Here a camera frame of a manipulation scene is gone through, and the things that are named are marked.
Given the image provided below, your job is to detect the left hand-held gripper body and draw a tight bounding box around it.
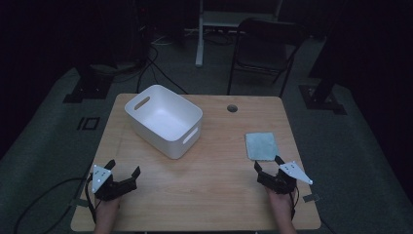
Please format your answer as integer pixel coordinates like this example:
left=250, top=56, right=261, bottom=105
left=86, top=164, right=137, bottom=202

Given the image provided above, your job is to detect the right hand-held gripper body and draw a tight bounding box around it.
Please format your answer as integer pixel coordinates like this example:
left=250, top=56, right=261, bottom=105
left=257, top=161, right=314, bottom=195

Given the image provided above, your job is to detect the light blue cloth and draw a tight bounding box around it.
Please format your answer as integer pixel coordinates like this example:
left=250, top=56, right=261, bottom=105
left=244, top=131, right=281, bottom=162

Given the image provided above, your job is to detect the white plastic bin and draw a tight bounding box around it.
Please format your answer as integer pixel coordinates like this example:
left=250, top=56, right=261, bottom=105
left=124, top=84, right=204, bottom=160

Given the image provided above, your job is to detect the person's right hand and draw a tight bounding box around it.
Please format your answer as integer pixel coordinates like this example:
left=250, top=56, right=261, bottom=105
left=266, top=188, right=295, bottom=217

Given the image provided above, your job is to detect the person's left hand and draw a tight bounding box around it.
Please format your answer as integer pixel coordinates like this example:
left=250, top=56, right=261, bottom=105
left=94, top=197, right=122, bottom=219

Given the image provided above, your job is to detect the black stand base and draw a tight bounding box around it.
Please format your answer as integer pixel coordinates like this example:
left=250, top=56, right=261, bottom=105
left=62, top=64, right=115, bottom=104
left=298, top=85, right=348, bottom=115

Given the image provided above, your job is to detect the grey floor mat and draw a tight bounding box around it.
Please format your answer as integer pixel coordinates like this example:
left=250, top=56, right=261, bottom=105
left=0, top=35, right=413, bottom=234

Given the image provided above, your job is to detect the black folding chair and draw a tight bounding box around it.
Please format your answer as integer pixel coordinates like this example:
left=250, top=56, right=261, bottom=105
left=226, top=18, right=308, bottom=98

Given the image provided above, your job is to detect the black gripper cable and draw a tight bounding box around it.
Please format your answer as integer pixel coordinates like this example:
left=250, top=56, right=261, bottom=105
left=290, top=186, right=300, bottom=222
left=85, top=175, right=98, bottom=225

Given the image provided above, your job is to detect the thin black floor cable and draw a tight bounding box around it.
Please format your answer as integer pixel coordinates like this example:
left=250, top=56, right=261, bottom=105
left=135, top=45, right=189, bottom=96

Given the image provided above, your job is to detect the white floor cable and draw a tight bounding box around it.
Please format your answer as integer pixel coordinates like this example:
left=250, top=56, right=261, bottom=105
left=150, top=34, right=174, bottom=47

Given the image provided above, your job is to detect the white metal desk frame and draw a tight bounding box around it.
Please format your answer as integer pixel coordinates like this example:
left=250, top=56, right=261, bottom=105
left=194, top=0, right=283, bottom=68

